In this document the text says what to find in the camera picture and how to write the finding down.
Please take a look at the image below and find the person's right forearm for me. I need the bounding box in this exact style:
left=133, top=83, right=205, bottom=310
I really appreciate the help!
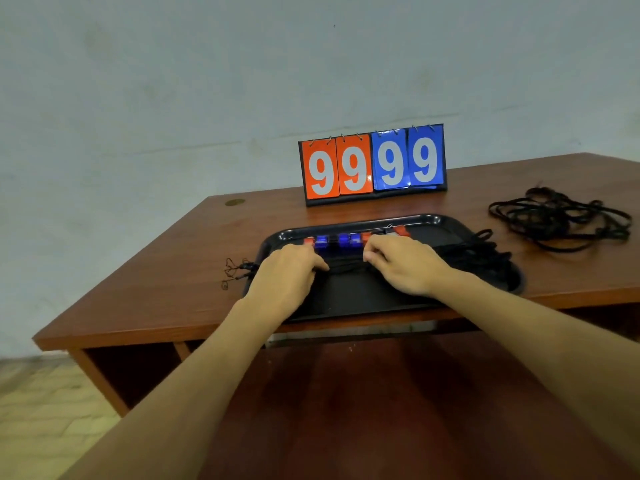
left=432, top=269, right=640, bottom=471

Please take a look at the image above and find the tangle of black lanyards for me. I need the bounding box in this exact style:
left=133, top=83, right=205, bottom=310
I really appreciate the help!
left=488, top=186, right=633, bottom=253

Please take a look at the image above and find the person's left forearm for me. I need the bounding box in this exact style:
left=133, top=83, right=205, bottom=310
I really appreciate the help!
left=59, top=299, right=286, bottom=480

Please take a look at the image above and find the brown wooden desk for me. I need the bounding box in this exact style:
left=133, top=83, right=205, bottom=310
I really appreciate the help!
left=32, top=152, right=640, bottom=418

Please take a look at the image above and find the person's right hand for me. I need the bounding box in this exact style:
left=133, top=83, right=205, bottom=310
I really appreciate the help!
left=362, top=234, right=454, bottom=298

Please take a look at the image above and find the black plastic tray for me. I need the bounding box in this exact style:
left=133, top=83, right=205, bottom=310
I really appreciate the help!
left=243, top=213, right=525, bottom=324

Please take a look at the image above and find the orange and blue flip scoreboard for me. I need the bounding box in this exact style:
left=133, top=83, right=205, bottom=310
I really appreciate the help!
left=297, top=123, right=449, bottom=207

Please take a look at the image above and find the pull-out wooden desk shelf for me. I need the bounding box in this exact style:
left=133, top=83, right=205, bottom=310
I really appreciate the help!
left=199, top=329, right=640, bottom=480

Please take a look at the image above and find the person's left hand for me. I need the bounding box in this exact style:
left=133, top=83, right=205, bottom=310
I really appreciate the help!
left=243, top=243, right=331, bottom=324

